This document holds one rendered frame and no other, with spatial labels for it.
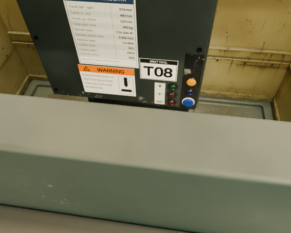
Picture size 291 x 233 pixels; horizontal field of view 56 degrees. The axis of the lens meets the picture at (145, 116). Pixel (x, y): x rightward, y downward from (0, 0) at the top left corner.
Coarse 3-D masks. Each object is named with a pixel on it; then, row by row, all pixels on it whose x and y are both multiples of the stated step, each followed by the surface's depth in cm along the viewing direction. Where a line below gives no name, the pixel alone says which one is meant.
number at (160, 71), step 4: (156, 68) 71; (160, 68) 70; (164, 68) 70; (168, 68) 70; (172, 68) 70; (156, 72) 72; (160, 72) 71; (164, 72) 71; (168, 72) 71; (172, 72) 71; (156, 76) 73; (160, 76) 72; (164, 76) 72; (168, 76) 72; (172, 76) 72
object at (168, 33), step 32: (32, 0) 61; (160, 0) 56; (192, 0) 55; (32, 32) 68; (64, 32) 66; (160, 32) 62; (192, 32) 61; (64, 64) 74; (96, 96) 83; (128, 96) 81
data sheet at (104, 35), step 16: (64, 0) 60; (80, 0) 59; (96, 0) 58; (112, 0) 58; (128, 0) 57; (80, 16) 62; (96, 16) 61; (112, 16) 61; (128, 16) 60; (80, 32) 65; (96, 32) 65; (112, 32) 64; (128, 32) 63; (80, 48) 69; (96, 48) 68; (112, 48) 68; (128, 48) 67; (96, 64) 73; (112, 64) 72; (128, 64) 71
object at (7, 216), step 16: (0, 208) 21; (16, 208) 21; (0, 224) 20; (16, 224) 20; (32, 224) 20; (48, 224) 20; (64, 224) 20; (80, 224) 20; (96, 224) 20; (112, 224) 20; (128, 224) 20
